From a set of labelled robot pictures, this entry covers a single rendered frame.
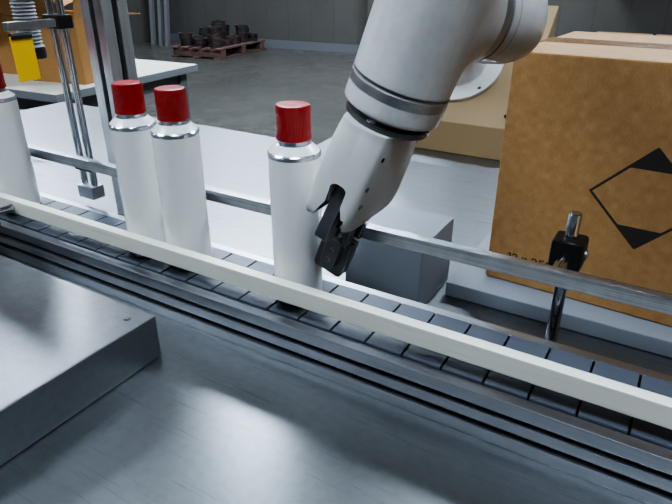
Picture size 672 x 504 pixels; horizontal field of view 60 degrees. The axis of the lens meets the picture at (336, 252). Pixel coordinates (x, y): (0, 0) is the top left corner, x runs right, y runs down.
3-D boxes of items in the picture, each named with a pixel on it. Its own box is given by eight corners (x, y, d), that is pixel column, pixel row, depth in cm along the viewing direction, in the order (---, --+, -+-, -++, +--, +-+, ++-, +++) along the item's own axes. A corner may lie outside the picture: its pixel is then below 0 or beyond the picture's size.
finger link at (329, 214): (357, 151, 49) (366, 174, 55) (306, 226, 49) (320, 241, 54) (368, 158, 49) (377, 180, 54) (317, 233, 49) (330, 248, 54)
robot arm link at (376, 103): (385, 51, 52) (374, 82, 54) (334, 64, 45) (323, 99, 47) (466, 92, 50) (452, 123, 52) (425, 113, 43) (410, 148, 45)
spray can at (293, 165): (265, 298, 62) (253, 105, 53) (293, 278, 66) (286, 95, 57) (305, 311, 60) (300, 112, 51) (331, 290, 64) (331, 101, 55)
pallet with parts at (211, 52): (269, 49, 910) (267, 18, 889) (219, 60, 807) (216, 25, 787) (222, 46, 946) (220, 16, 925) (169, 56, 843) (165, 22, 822)
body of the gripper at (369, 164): (383, 74, 54) (346, 176, 60) (325, 93, 46) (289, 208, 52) (453, 111, 51) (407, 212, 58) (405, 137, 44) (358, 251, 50)
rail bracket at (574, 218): (517, 383, 57) (544, 231, 50) (536, 346, 63) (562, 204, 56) (551, 394, 56) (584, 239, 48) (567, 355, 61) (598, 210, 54)
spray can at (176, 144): (159, 264, 69) (132, 88, 60) (190, 247, 73) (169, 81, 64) (192, 274, 67) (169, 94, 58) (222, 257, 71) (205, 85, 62)
